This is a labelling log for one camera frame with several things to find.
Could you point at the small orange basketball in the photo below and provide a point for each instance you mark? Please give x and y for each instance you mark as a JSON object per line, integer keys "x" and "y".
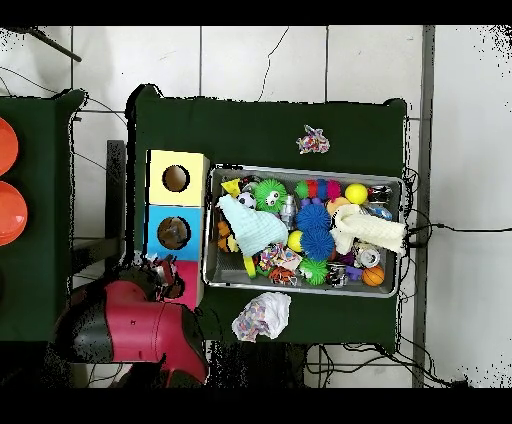
{"x": 373, "y": 275}

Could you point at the orange bowl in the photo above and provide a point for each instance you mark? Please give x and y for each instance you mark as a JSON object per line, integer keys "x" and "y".
{"x": 6, "y": 146}
{"x": 10, "y": 212}

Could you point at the grey robot toy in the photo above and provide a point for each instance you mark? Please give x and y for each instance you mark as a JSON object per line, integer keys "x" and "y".
{"x": 288, "y": 210}

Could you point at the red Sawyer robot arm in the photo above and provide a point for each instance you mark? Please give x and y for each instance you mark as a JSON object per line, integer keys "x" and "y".
{"x": 136, "y": 328}

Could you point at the yellow cheese wedge toy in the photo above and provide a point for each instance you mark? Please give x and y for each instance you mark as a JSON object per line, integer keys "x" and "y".
{"x": 230, "y": 186}

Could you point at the cream waffle cloth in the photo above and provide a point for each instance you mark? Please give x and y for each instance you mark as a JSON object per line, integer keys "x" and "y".
{"x": 368, "y": 230}

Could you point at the crushed clear plastic bottle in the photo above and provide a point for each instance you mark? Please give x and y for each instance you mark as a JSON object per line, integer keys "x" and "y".
{"x": 166, "y": 270}

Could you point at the orange plastic building block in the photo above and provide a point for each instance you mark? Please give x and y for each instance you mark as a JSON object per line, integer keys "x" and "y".
{"x": 225, "y": 236}

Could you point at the yellow ball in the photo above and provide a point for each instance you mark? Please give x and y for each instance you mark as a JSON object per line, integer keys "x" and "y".
{"x": 295, "y": 241}
{"x": 357, "y": 193}

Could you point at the blue spiky ball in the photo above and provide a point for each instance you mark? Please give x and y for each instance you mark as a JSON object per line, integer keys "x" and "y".
{"x": 318, "y": 244}
{"x": 312, "y": 216}

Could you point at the green fuzzy toy with eyes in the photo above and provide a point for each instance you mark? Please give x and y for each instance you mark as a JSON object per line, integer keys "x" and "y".
{"x": 270, "y": 194}

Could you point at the side table with green cloth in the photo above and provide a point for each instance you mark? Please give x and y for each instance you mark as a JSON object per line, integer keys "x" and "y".
{"x": 40, "y": 272}

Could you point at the orange round disc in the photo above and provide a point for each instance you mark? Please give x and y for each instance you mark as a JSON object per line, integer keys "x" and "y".
{"x": 336, "y": 204}

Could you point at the wooden box with three holes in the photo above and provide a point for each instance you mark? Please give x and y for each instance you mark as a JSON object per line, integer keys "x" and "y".
{"x": 157, "y": 216}

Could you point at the black rod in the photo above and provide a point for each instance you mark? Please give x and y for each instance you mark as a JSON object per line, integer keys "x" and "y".
{"x": 52, "y": 44}

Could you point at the crushed silver can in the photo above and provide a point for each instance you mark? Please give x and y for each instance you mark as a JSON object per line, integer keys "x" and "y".
{"x": 368, "y": 256}

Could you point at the mint green waffle cloth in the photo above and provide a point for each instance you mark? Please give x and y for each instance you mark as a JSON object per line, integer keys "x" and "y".
{"x": 254, "y": 226}

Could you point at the black and white soccer ball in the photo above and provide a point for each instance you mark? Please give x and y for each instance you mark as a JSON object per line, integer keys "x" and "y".
{"x": 246, "y": 200}

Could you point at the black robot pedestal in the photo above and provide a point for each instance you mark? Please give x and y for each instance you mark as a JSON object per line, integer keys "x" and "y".
{"x": 260, "y": 368}

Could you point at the orange striped tiger toy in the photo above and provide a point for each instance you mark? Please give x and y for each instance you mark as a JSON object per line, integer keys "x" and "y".
{"x": 282, "y": 276}

